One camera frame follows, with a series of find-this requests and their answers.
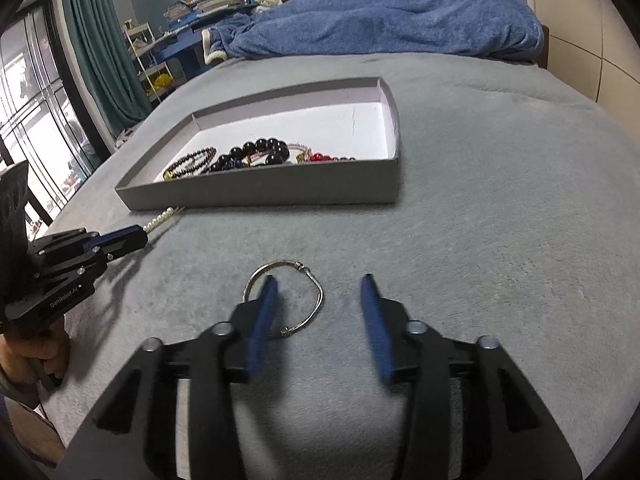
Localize pearl bracelet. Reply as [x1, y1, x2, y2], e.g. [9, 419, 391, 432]
[142, 205, 186, 235]

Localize small dark bead necklace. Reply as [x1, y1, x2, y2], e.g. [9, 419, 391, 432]
[162, 145, 219, 182]

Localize large black bead bracelet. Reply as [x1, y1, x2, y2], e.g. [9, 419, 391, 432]
[207, 136, 292, 174]

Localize silver bangle with clasp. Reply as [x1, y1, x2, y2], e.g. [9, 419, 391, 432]
[242, 259, 326, 339]

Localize pink red string bracelets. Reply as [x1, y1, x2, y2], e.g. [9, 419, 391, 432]
[286, 142, 359, 165]

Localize person left hand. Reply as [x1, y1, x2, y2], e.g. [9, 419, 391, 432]
[1, 318, 70, 385]

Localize blue desk shelf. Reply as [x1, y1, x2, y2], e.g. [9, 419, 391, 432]
[153, 0, 257, 80]

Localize teal curtain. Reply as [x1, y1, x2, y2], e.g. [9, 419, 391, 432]
[62, 0, 152, 136]

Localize grey cardboard tray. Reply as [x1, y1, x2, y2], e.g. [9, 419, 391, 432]
[115, 77, 400, 211]

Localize stack of papers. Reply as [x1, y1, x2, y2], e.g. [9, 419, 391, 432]
[194, 0, 250, 14]

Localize white plush toy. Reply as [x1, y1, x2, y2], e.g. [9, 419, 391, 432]
[254, 0, 282, 13]

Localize beige sliding wardrobe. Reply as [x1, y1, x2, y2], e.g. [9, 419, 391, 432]
[527, 0, 639, 136]

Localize blue fleece blanket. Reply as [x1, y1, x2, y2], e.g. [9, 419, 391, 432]
[202, 0, 544, 64]

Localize window with black frame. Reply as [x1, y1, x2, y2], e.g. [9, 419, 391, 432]
[1, 0, 110, 240]

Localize white wire rack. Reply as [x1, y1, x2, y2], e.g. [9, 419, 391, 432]
[122, 20, 175, 106]

